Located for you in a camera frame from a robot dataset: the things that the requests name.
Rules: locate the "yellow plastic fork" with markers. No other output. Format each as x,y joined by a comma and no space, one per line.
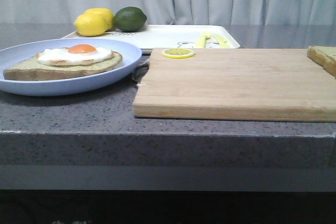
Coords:
201,42

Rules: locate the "lemon slice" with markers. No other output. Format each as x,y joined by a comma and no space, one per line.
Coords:
177,53

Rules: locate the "yellow plastic knife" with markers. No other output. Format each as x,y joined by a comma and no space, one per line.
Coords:
222,41

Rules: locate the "fried egg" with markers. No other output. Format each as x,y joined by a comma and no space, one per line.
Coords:
81,54

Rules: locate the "light blue round plate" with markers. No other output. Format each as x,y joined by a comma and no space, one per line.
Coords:
13,55

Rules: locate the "rear yellow lemon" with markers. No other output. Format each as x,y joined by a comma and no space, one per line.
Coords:
106,13

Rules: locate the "metal cutting board handle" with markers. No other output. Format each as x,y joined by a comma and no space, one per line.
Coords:
139,72

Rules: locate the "white rectangular tray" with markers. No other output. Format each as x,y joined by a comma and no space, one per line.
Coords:
170,36

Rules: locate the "wooden cutting board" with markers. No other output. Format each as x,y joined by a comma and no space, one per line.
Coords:
237,84

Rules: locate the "bread slice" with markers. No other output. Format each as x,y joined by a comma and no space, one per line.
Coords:
31,70
324,56

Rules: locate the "front yellow lemon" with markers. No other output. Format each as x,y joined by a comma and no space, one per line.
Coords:
90,24

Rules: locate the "yellow lemon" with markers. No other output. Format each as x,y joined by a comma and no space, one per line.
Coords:
90,24
106,13

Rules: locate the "green lime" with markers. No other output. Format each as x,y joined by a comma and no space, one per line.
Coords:
129,19

